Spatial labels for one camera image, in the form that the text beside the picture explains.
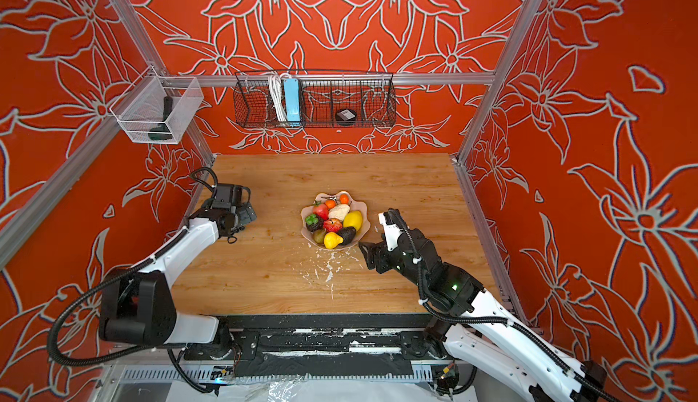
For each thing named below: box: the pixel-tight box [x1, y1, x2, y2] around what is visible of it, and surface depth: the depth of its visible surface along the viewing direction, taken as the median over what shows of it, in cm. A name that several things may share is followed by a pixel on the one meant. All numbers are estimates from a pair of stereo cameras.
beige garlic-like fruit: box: [328, 203, 351, 222], surface depth 97 cm
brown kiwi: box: [312, 228, 327, 244], surface depth 89 cm
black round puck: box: [336, 108, 358, 127], surface depth 97 cm
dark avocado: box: [337, 225, 357, 245], surface depth 89 cm
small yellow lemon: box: [323, 231, 345, 250], surface depth 86 cm
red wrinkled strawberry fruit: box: [322, 218, 343, 233], surface depth 93 cm
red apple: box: [312, 203, 329, 222], surface depth 97 cm
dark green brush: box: [148, 96, 173, 141], surface depth 81 cm
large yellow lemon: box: [343, 210, 363, 232], surface depth 94 cm
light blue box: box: [283, 78, 301, 122], surface depth 91 cm
